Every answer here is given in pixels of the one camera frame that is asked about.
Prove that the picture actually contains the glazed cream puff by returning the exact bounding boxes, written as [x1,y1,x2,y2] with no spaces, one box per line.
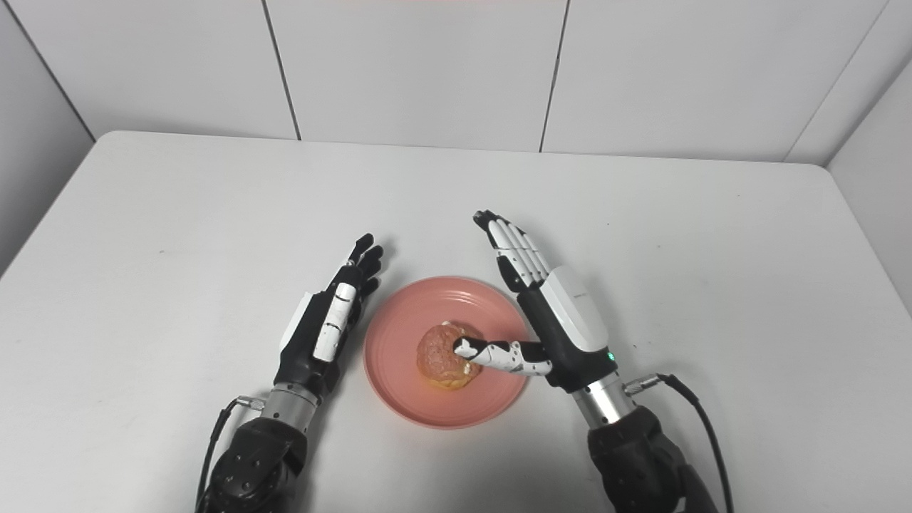
[416,322,482,390]

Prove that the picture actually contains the pink round plate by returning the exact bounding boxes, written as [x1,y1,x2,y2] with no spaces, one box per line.
[363,276,532,430]

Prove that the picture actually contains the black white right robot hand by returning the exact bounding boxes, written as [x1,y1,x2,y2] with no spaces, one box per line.
[453,209,619,394]

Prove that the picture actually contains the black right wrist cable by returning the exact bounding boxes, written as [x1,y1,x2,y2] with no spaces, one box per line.
[623,373,735,513]

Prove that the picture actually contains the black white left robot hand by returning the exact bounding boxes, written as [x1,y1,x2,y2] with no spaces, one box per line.
[274,233,385,403]

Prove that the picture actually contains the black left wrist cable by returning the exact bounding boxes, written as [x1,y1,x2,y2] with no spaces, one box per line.
[195,397,266,513]

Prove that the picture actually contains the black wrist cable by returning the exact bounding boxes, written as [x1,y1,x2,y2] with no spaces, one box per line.
[195,397,266,513]
[623,373,735,513]

